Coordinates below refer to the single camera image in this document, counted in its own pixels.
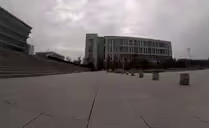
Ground stone bollard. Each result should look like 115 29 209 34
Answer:
152 71 160 81
138 71 145 79
179 73 190 86

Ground distant dark building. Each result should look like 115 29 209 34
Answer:
175 56 209 70

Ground dark tiered building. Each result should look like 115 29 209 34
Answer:
0 4 35 56

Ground grey paved plaza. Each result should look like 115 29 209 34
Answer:
0 68 209 128

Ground low flat building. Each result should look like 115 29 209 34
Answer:
35 51 66 62

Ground wide stone stairs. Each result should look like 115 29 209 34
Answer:
0 46 93 80

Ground lattice mast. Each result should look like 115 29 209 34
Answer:
186 47 192 59

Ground white building with glass front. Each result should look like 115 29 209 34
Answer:
84 32 174 71

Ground row of trees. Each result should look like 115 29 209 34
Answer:
103 54 176 71

